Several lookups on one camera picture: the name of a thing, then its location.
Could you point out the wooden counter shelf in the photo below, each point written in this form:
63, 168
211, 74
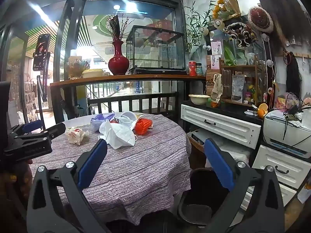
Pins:
121, 78

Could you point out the smartphone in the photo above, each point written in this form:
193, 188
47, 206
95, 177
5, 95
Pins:
41, 51

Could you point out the brown hanging hair pieces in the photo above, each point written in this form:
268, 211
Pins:
286, 14

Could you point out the wicker basket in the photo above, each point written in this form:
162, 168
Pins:
195, 143

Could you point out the photo card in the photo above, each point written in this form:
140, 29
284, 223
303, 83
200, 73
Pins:
216, 48

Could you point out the grey snack packet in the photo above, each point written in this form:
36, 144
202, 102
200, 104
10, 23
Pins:
238, 87

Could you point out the black phone stand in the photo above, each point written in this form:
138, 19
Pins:
40, 89

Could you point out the gold flower ornament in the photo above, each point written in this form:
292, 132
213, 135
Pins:
76, 66

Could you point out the cream bowl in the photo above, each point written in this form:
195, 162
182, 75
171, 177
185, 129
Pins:
199, 99

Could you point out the green bamboo plant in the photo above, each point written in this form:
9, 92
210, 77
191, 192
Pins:
194, 29

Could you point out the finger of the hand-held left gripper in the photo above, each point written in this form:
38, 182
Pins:
31, 126
56, 129

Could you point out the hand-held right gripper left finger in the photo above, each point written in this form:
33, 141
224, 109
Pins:
93, 165

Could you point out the glass terrarium with black frame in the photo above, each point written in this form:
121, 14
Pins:
155, 53

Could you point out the small glass jar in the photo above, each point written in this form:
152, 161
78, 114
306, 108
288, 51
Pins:
199, 70

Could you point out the red can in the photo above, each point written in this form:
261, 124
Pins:
192, 68

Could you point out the brown boxes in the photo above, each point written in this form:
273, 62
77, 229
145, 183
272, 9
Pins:
210, 77

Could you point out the purple plastic packet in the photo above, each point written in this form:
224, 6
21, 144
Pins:
99, 121

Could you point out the orange fruit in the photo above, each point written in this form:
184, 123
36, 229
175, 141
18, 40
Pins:
214, 104
262, 110

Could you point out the printed paper bag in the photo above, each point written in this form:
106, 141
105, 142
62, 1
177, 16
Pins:
217, 87

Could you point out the white mug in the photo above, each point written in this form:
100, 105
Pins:
250, 58

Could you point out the person's left hand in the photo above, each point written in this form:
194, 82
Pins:
23, 174

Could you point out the white drawer cabinet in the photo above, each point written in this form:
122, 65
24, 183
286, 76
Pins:
218, 123

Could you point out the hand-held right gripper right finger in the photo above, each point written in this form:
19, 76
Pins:
218, 165

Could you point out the orange foam fruit net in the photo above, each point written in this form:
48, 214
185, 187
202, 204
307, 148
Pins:
142, 126

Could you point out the white face mask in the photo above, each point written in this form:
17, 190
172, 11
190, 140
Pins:
119, 137

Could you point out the white drawer unit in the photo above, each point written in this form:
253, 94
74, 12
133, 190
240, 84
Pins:
279, 167

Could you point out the dried flower branches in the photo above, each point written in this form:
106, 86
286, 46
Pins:
114, 26

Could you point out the yellow bowl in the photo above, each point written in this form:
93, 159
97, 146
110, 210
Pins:
92, 73

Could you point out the white printer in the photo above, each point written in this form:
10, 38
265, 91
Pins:
279, 131

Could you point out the red ceramic vase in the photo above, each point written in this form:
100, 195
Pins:
118, 63

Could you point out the wooden rack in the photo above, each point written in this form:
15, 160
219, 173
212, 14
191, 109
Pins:
257, 68

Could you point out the sunflower bouquet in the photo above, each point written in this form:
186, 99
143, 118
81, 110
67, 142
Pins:
226, 7

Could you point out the black railing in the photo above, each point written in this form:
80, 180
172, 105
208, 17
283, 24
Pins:
131, 99

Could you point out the ornate headdress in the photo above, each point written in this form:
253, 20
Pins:
240, 34

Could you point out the black trash bin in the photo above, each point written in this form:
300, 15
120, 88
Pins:
201, 199

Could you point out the round red fur-trimmed hat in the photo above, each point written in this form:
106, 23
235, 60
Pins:
260, 19

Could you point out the black hanging wig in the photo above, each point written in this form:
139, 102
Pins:
292, 75

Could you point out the white paper wrapper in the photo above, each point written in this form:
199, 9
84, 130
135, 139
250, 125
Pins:
75, 134

